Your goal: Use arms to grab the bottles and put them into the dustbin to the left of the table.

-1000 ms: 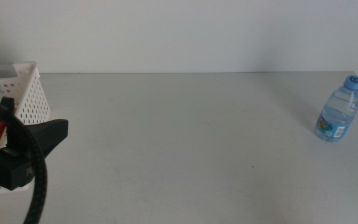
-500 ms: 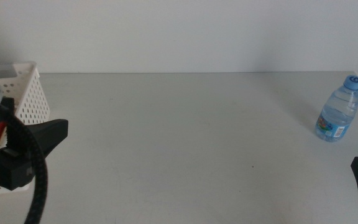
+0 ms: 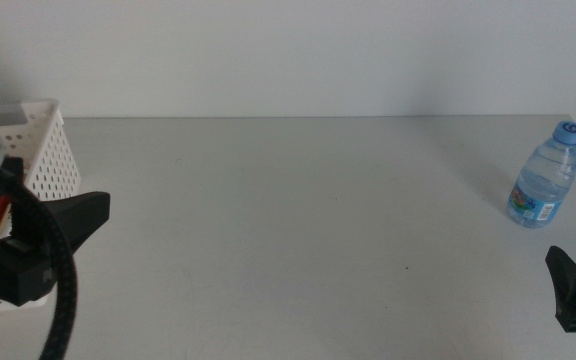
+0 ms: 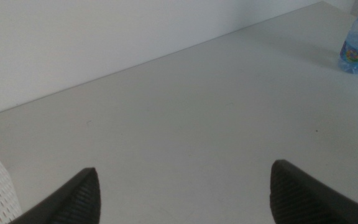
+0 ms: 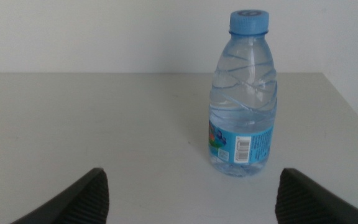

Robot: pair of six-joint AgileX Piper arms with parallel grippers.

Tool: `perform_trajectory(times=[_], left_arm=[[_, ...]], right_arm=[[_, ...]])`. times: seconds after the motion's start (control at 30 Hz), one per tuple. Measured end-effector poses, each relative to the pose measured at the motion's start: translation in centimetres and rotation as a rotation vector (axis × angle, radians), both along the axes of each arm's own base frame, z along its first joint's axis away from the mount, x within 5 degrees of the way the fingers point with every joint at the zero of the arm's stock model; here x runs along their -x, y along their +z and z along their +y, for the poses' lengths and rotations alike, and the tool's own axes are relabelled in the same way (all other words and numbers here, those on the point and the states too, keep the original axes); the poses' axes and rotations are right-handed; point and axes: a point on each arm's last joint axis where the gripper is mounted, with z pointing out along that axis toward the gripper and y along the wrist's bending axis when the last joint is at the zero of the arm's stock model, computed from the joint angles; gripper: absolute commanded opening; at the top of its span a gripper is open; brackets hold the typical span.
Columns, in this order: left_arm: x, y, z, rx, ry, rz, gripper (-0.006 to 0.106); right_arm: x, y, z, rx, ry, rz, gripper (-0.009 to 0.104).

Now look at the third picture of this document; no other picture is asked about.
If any white perforated plastic basket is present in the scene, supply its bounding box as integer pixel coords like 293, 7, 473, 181
0, 98, 82, 315

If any thick black braided cable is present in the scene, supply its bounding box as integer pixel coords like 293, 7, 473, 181
0, 164, 78, 360

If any clear water bottle blue cap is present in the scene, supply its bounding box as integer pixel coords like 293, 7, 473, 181
506, 120, 576, 230

